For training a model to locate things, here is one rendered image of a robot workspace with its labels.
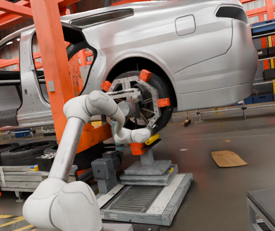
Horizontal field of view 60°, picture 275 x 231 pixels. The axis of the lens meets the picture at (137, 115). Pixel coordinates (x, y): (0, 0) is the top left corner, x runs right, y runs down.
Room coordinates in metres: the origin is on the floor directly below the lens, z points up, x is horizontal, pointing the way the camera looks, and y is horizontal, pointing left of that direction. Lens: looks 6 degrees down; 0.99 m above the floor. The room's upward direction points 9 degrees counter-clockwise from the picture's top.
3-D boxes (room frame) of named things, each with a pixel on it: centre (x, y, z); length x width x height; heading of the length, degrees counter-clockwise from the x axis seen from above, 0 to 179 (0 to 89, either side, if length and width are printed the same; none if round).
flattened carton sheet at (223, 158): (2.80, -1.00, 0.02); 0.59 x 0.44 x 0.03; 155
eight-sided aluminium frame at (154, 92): (2.23, 0.04, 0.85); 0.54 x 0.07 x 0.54; 65
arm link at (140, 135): (1.84, 0.00, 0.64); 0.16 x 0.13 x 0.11; 155
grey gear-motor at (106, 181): (2.32, 0.34, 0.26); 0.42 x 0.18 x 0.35; 155
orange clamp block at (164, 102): (2.10, -0.24, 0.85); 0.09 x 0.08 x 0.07; 65
